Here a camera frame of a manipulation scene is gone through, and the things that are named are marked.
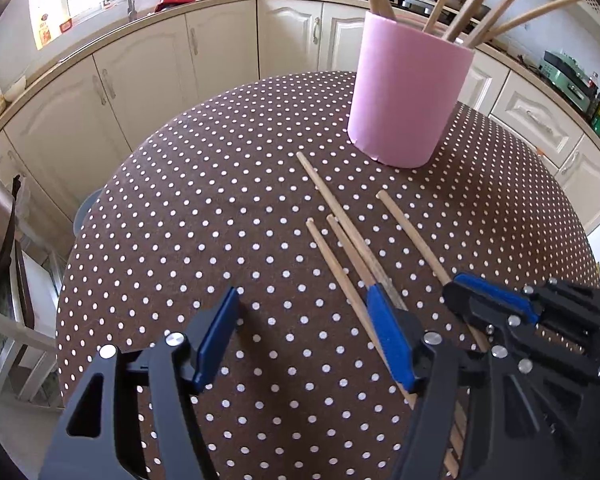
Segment cream kitchen cabinets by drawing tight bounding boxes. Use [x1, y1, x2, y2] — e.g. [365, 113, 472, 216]
[0, 0, 600, 254]

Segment white chair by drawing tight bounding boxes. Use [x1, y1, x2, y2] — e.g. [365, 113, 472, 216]
[0, 242, 61, 403]

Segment grey waste bin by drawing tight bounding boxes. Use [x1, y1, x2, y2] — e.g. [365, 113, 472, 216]
[72, 188, 102, 236]

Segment green appliance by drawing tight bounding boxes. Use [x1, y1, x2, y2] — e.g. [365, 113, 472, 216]
[539, 51, 598, 114]

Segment brown polka dot tablecloth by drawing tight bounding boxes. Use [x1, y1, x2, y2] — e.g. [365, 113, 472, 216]
[56, 72, 600, 479]

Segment pink cylindrical holder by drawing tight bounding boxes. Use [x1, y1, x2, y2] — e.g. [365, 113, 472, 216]
[347, 12, 475, 169]

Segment gas stove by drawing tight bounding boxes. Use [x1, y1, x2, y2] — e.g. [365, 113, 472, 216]
[361, 0, 480, 25]

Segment orange box on counter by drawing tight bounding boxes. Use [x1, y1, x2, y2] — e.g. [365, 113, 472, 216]
[34, 13, 73, 50]

